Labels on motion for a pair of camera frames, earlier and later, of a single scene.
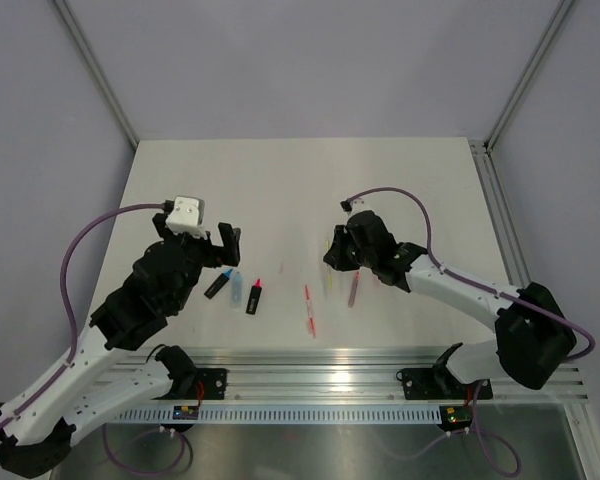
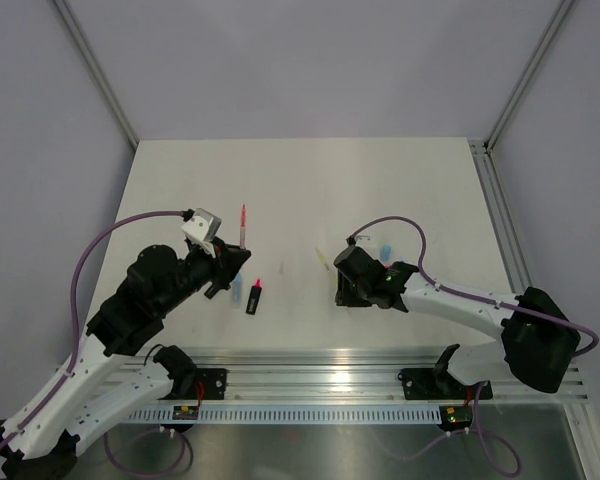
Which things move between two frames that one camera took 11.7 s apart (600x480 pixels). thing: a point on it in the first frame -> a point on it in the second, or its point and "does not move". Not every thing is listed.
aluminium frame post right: x=527 y=74 does not move
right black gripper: x=335 y=257 -> x=343 y=295
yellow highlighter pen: x=329 y=272 -> x=322 y=258
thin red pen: x=312 y=325 -> x=243 y=227
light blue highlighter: x=237 y=289 does not move
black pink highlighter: x=254 y=297 does not move
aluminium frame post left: x=95 y=65 does not move
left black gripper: x=229 y=237 -> x=233 y=258
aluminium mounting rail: x=345 y=372 does not move
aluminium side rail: x=512 y=253 does not move
